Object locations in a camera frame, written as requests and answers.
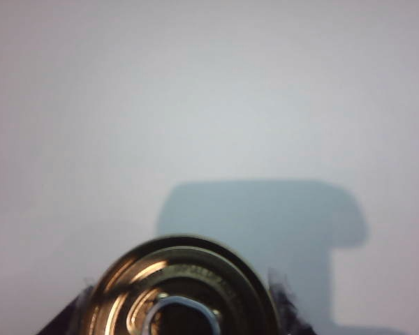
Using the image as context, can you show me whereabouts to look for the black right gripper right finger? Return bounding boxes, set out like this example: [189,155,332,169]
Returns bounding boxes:
[267,267,321,335]

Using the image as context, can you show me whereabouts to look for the red tomato paste can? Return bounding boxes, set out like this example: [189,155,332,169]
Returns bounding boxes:
[87,234,279,335]

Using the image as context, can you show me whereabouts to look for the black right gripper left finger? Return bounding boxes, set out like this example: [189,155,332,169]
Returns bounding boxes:
[36,278,98,335]

